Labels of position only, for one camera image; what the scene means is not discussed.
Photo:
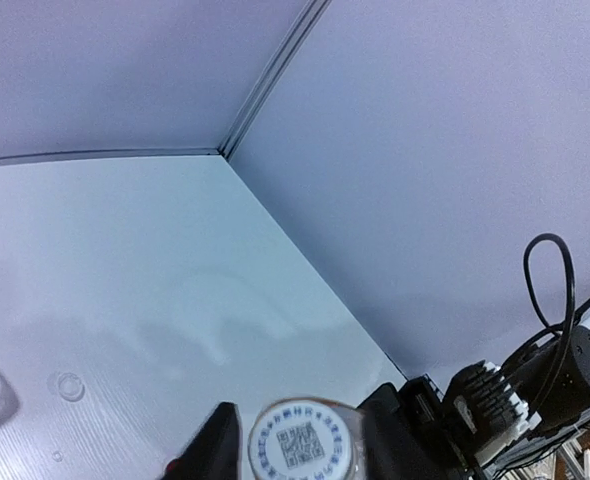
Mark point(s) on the white tea bottle cap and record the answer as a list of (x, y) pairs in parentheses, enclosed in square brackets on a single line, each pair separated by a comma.
[(260, 438)]

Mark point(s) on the blue white bottle cap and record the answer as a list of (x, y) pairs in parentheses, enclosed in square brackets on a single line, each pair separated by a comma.
[(70, 387)]

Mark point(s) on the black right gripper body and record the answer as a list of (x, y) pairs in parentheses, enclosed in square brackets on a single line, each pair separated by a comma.
[(435, 451)]

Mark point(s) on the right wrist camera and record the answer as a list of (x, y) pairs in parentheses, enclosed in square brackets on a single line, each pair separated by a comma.
[(484, 413)]

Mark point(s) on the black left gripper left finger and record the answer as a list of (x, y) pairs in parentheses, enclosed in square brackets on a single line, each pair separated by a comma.
[(214, 451)]

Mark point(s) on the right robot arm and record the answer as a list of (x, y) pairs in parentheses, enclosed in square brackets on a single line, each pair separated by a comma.
[(560, 394)]

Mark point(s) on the amber tea bottle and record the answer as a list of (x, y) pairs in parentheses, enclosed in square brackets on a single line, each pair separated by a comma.
[(355, 435)]

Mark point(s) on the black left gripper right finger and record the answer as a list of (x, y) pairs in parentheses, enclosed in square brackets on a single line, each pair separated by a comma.
[(387, 440)]

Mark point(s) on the red bottle cap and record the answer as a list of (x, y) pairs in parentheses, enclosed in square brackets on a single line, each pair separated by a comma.
[(172, 465)]

